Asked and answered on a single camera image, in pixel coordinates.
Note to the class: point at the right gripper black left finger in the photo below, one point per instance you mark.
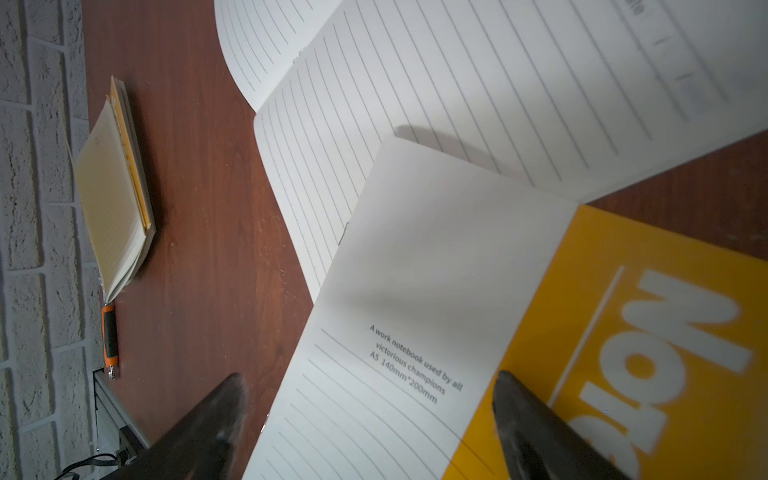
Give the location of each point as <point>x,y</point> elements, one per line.
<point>202,445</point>

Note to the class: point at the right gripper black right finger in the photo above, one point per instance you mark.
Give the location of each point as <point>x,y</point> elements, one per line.
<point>546,438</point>

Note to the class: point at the yellow cover notebook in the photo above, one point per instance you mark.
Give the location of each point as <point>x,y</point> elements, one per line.
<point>114,196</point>
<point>648,346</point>

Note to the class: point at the orange adjustable wrench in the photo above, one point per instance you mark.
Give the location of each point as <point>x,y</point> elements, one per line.
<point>110,341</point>

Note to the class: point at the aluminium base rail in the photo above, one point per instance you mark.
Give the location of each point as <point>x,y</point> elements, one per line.
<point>116,432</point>

